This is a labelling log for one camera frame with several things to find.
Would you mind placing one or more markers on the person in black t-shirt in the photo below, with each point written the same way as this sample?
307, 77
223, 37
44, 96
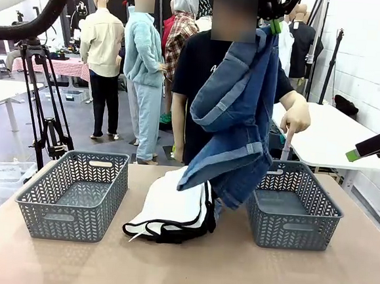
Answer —
196, 67

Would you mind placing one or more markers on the dark blue jeans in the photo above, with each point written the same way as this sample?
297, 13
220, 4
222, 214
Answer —
238, 119

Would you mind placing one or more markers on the mannequin in plaid hooded shirt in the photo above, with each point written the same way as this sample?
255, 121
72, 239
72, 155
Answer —
182, 33

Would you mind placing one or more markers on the large white table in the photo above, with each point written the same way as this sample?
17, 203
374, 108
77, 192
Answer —
328, 139

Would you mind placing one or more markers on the black camera tripod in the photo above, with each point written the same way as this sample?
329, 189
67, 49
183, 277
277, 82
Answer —
40, 104

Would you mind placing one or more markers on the person's right forearm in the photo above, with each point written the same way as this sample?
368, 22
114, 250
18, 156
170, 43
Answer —
177, 131

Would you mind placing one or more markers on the figure in blue fleece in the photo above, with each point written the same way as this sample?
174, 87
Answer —
143, 62

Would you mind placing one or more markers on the black bag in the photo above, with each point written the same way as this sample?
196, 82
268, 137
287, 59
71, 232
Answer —
346, 105

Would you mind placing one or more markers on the small white table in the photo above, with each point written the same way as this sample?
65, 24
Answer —
3, 92

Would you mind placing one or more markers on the black light stand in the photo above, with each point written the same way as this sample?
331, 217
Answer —
331, 67

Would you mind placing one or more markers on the green shoes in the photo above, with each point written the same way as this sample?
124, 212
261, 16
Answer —
166, 117

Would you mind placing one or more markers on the person's left forearm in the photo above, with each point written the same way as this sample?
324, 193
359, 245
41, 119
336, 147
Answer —
287, 97

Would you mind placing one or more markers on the mannequin in white shirt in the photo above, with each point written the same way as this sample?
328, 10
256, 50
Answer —
285, 47

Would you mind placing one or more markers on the grey plastic lattice basket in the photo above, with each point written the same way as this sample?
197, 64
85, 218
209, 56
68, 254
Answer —
71, 225
291, 235

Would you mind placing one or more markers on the background white robot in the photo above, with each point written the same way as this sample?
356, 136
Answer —
77, 18

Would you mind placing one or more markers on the mannequin in red top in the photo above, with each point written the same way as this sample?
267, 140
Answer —
167, 31

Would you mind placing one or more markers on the mannequin in black shirt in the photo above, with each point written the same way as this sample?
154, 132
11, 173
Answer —
302, 52

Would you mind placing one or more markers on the mannequin in beige shirt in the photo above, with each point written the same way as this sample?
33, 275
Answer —
102, 43

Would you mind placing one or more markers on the person's left hand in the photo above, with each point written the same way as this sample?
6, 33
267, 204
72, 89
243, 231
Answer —
297, 116

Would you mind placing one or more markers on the white top with black trim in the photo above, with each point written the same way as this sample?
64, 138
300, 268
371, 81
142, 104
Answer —
171, 206

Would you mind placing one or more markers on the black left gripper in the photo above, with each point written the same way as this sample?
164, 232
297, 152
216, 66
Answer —
280, 4

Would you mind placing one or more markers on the table with red cloth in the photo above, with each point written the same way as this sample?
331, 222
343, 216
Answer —
67, 66

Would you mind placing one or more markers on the mannequin with patterned headscarf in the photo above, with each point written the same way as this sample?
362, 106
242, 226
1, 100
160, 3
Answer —
205, 8

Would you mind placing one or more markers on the person's right hand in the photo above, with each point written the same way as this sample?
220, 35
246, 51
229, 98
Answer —
177, 154

